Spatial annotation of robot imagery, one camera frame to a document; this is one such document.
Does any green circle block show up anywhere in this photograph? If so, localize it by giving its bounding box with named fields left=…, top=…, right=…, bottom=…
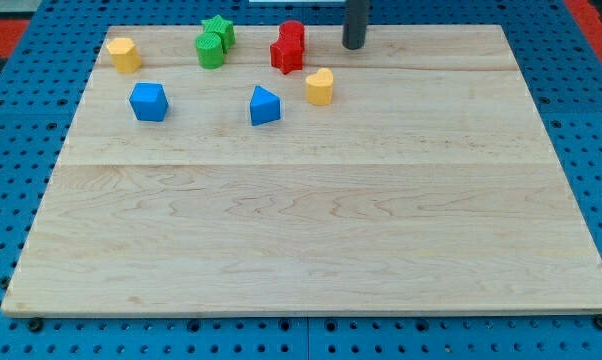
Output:
left=194, top=32, right=225, bottom=69

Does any yellow hexagon block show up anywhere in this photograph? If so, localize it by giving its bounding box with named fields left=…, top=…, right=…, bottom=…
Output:
left=106, top=37, right=142, bottom=74

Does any blue triangle block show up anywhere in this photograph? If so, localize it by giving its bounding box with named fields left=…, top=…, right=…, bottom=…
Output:
left=249, top=85, right=281, bottom=126

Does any yellow heart block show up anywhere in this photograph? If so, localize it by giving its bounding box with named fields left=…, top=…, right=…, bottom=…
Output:
left=305, top=68, right=334, bottom=106

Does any wooden board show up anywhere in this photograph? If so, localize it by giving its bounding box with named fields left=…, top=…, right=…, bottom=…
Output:
left=2, top=25, right=602, bottom=318

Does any red star block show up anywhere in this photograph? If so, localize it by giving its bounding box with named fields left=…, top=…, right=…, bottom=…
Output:
left=270, top=38, right=304, bottom=74

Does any red cylinder block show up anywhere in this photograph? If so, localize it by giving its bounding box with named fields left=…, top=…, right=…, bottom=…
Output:
left=279, top=20, right=305, bottom=50

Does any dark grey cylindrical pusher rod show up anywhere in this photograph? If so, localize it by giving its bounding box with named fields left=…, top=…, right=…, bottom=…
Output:
left=342, top=0, right=371, bottom=50

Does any blue cube block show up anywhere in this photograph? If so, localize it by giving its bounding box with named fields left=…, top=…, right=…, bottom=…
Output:
left=129, top=82, right=169, bottom=122

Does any green star block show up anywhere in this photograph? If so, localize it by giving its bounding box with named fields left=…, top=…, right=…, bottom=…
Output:
left=201, top=15, right=236, bottom=54

